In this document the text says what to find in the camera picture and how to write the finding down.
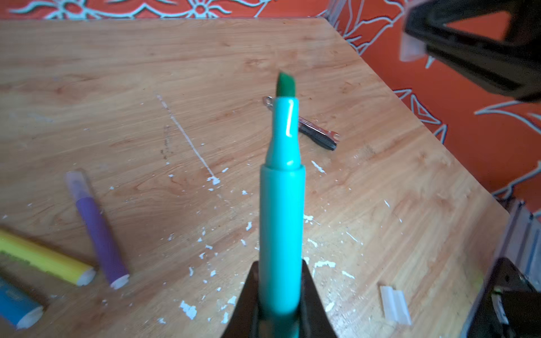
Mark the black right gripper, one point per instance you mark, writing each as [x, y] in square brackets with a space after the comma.
[510, 67]

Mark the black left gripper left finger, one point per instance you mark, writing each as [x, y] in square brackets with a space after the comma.
[245, 318]

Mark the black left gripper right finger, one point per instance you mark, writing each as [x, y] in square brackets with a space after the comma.
[313, 319]

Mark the purple marker pen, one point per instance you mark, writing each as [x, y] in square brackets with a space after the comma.
[105, 246]

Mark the green marker pen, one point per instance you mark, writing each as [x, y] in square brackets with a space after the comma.
[282, 192]

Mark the yellow highlighter pen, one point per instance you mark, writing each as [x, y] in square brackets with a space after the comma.
[47, 260]

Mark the blue marker pen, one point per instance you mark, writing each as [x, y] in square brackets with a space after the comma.
[19, 309]

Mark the clear pen cap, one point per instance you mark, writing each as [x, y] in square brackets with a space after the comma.
[395, 307]
[411, 48]

